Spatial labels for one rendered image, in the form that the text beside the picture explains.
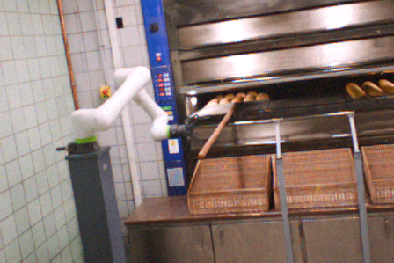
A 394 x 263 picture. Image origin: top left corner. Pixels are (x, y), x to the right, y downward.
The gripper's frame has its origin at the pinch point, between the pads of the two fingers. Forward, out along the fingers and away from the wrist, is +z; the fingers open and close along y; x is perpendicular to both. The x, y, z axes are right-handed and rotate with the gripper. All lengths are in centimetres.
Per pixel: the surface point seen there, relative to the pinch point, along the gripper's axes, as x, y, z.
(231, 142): -54, 21, 7
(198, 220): -1, 63, -15
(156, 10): -52, -84, -38
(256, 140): -53, 21, 25
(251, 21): -56, -67, 31
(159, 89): -53, -25, -44
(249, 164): -50, 38, 19
